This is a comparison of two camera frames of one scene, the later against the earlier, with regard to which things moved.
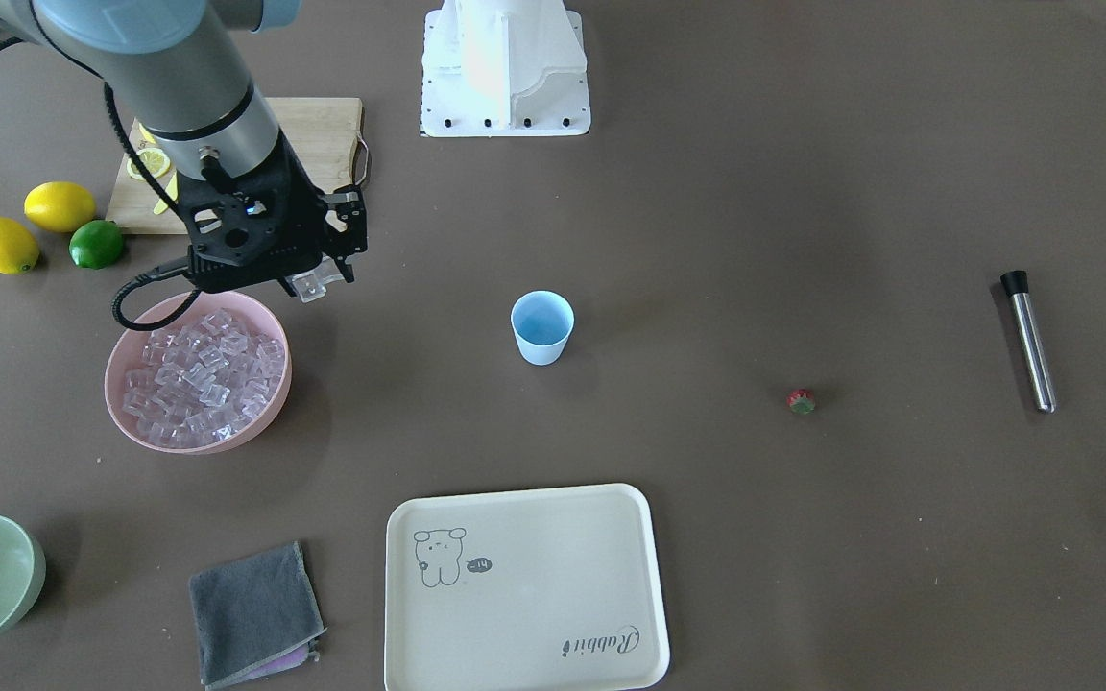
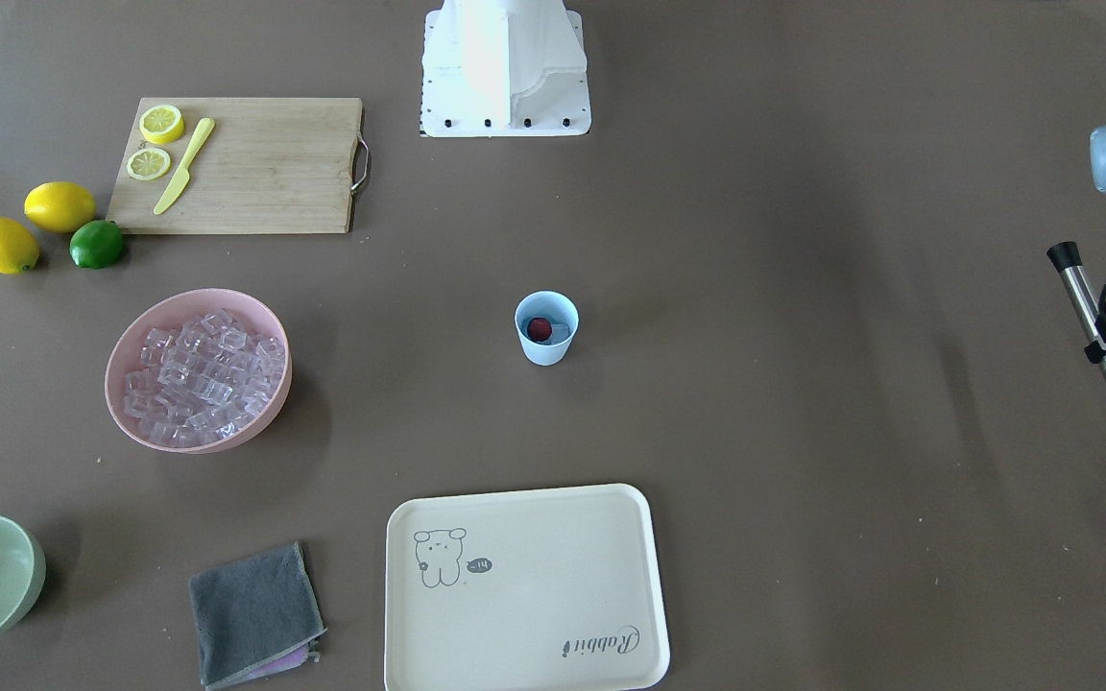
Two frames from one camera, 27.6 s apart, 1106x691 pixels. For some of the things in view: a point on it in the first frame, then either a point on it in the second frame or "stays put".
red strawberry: (802, 401) to (539, 329)
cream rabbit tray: (536, 589) stays put
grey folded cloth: (255, 616) stays put
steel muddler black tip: (1017, 284) to (1066, 254)
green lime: (95, 244) stays put
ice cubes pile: (200, 383) stays put
